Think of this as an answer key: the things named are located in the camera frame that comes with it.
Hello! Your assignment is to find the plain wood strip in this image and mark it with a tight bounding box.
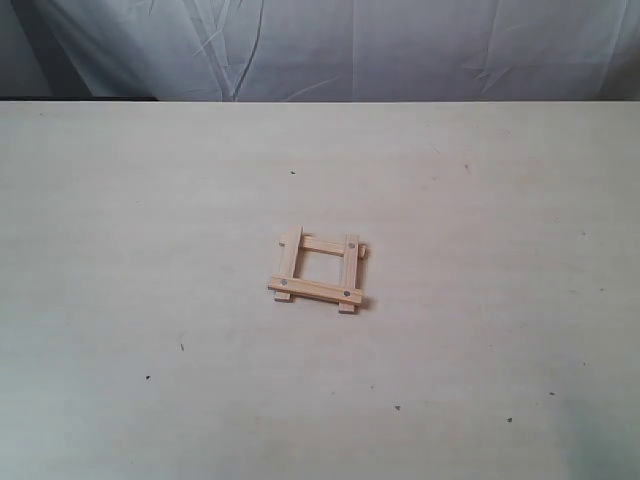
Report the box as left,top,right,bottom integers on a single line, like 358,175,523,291
278,234,367,259
276,226,303,287

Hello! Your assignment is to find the wood strip with magnets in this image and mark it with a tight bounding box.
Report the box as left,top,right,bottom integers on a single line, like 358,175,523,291
338,234,359,314
268,275,363,306

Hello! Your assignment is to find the white backdrop cloth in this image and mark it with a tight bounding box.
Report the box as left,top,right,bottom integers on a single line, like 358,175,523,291
1,1,639,102

